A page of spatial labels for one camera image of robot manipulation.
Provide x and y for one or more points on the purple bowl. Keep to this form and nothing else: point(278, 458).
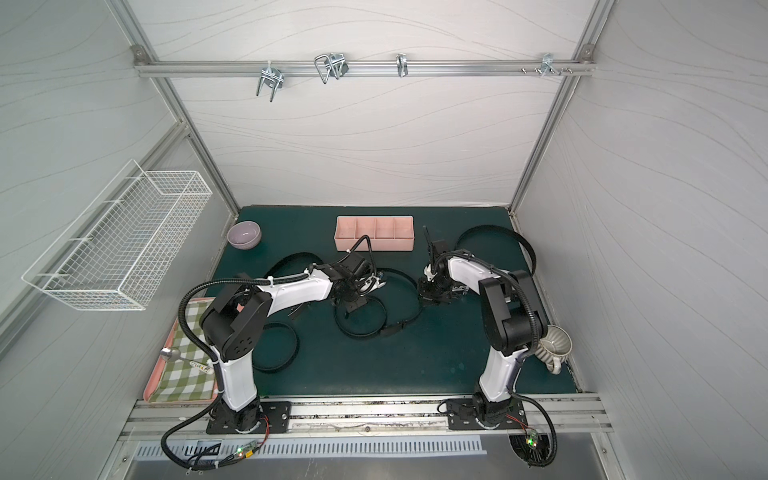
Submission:
point(244, 235)

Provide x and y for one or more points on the pink divided storage box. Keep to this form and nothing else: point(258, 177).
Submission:
point(387, 233)

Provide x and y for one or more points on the front aluminium frame rail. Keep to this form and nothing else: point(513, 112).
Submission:
point(417, 415)

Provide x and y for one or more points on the metal spoon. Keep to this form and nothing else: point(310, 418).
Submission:
point(174, 355)

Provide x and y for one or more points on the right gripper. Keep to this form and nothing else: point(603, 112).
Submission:
point(433, 264)

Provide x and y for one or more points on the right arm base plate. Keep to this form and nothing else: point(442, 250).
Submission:
point(462, 415)

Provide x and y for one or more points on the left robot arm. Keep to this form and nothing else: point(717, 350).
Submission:
point(234, 321)

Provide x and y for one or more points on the black belt left side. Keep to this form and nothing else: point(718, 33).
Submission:
point(295, 293)

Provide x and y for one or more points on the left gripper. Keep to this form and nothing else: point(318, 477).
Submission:
point(363, 274)

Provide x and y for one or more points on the black belt right side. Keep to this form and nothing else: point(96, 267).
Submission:
point(499, 245)

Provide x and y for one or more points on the metal hook clamp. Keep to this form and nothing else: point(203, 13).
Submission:
point(331, 65)
point(547, 68)
point(401, 65)
point(271, 79)

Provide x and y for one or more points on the white ribbed cup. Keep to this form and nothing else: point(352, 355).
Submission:
point(554, 348)

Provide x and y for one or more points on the green checked cloth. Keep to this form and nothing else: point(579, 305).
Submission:
point(186, 360)

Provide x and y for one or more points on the long black belt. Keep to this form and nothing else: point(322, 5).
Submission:
point(368, 317)

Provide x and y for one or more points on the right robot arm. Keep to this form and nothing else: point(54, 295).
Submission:
point(510, 321)

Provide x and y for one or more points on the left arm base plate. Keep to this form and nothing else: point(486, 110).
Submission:
point(256, 418)

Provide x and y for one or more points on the horizontal aluminium rail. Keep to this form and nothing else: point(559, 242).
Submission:
point(357, 68)

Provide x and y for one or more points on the pink tray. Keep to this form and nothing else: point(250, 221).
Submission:
point(159, 366)

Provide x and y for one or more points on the white wire basket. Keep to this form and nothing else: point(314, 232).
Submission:
point(114, 255)

